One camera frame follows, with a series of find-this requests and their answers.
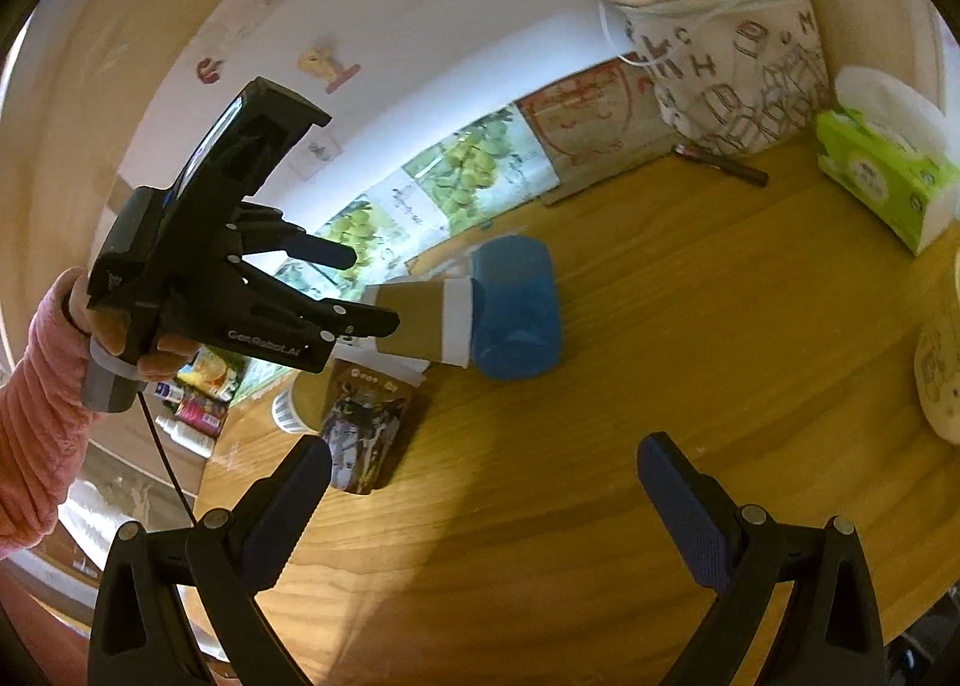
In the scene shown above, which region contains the dark printed cup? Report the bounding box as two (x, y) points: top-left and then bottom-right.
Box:
(319, 363), (415, 496)

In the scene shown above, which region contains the brown paper cup white rim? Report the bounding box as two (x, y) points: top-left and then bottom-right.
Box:
(362, 276), (475, 366)

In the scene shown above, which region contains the yellow wall sticker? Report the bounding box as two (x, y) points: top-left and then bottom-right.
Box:
(298, 45), (361, 95)

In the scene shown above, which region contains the printed canvas bag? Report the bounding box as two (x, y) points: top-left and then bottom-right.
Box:
(619, 0), (833, 155)

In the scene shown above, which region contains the red print cardboard box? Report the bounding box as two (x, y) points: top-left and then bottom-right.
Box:
(517, 60), (676, 203)

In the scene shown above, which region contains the person's left hand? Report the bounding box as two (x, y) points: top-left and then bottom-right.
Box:
(64, 268), (197, 381)

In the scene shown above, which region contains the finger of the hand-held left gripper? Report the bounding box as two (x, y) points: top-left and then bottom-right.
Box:
(225, 203), (359, 272)
(225, 261), (401, 342)

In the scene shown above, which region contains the dark pen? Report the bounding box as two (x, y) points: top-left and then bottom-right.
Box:
(673, 144), (770, 186)

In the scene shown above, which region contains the yellow snack packet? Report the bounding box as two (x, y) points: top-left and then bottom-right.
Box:
(176, 348), (237, 398)

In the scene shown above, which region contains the blue cup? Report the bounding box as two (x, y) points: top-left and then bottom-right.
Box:
(469, 234), (563, 380)

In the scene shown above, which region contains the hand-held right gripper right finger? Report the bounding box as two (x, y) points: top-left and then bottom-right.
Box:
(636, 432), (890, 686)

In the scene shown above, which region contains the white bottle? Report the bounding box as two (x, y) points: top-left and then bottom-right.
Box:
(156, 416), (212, 460)

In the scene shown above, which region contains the pale yellow round container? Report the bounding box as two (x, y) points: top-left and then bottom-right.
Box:
(913, 303), (960, 443)

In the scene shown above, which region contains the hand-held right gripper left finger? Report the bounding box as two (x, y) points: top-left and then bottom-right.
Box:
(88, 435), (332, 686)

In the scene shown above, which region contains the green tissue pack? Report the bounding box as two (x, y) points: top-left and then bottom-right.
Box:
(815, 65), (960, 256)

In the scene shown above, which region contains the fruit print carton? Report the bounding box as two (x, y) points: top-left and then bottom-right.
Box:
(274, 103), (560, 299)

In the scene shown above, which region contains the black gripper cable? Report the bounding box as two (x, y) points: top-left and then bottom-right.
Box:
(137, 392), (202, 528)

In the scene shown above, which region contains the white ribbed cup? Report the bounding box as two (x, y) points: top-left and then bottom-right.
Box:
(271, 386), (323, 440)

